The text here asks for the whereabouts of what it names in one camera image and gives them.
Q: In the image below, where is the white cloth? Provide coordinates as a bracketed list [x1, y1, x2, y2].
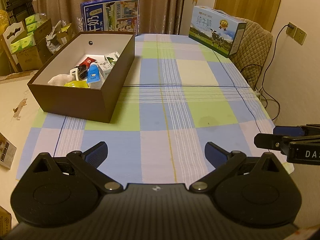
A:
[48, 74, 74, 86]

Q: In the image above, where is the quilted beige chair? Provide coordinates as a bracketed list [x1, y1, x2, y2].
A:
[230, 18, 273, 89]

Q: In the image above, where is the small booklet on bed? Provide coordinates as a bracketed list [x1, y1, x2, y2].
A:
[0, 133, 17, 169]

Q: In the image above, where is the yellow snack pouch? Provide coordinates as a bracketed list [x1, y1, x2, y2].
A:
[64, 80, 89, 88]

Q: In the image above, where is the light blue milk carton box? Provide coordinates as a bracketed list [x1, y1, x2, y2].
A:
[189, 5, 247, 58]

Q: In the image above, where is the red candy packet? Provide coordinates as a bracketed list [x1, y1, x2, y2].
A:
[80, 57, 96, 68]

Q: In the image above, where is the cardboard box with green tissues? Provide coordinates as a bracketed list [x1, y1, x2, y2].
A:
[1, 13, 52, 71]

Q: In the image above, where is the black folding rack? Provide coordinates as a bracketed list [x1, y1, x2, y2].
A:
[1, 0, 35, 24]

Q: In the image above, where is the clear plastic box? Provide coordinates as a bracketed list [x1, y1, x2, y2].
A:
[88, 79, 105, 89]

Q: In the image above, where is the wall power outlet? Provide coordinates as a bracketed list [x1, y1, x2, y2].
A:
[286, 22, 307, 46]

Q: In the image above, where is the white plastic clip holder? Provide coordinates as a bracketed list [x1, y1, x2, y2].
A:
[69, 67, 79, 81]

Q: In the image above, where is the checked blue green tablecloth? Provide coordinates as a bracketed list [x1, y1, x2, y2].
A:
[15, 32, 296, 184]

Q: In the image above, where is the dark scrunchie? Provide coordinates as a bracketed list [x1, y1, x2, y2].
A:
[77, 65, 88, 81]

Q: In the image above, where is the white medicine box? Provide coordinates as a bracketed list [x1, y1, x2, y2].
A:
[98, 61, 113, 79]

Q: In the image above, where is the black power cable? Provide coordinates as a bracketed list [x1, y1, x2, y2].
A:
[240, 24, 291, 121]

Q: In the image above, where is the yellow plastic bag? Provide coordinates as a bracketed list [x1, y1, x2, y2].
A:
[0, 9, 10, 35]

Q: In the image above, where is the dark blue milk carton box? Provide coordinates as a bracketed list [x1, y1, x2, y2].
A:
[80, 0, 139, 34]

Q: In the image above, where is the green medicine box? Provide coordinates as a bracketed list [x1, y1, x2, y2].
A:
[104, 51, 120, 67]

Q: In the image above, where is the brown cardboard storage box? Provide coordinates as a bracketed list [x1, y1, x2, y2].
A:
[28, 31, 135, 123]

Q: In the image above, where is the bin with trash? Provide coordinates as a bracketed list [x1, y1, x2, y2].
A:
[46, 21, 75, 54]

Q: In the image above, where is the blue hand cream tube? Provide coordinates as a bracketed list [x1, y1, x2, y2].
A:
[87, 62, 100, 83]

